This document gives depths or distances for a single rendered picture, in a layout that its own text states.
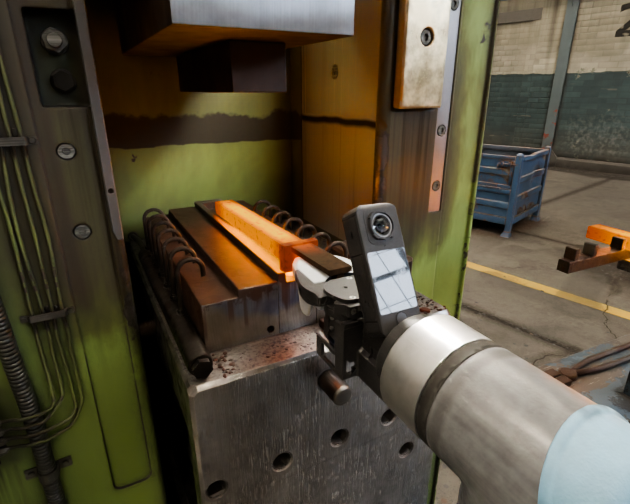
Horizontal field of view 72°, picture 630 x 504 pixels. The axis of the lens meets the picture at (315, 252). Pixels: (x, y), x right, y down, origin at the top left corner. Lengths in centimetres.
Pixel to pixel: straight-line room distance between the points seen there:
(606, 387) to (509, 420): 70
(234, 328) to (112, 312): 19
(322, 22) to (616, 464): 45
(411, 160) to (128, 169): 55
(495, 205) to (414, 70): 344
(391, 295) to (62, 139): 42
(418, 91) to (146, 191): 56
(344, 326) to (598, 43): 792
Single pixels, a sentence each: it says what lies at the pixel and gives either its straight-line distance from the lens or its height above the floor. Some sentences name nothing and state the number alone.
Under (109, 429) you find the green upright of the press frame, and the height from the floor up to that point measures 74.
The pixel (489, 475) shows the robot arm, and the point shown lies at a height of 101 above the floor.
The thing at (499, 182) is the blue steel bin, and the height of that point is 46.
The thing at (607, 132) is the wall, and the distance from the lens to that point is 808.
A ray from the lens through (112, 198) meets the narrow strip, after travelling 60.
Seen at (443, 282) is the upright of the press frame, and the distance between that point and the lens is 95.
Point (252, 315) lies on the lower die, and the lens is 55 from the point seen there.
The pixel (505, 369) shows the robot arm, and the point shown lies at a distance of 31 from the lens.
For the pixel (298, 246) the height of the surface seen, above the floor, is 104.
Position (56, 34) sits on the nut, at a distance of 60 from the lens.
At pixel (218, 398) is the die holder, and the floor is 89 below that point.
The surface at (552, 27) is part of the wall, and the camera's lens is 848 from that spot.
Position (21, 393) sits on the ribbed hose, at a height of 85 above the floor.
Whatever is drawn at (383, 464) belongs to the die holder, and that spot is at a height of 67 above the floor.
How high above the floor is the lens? 121
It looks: 21 degrees down
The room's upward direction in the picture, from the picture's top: straight up
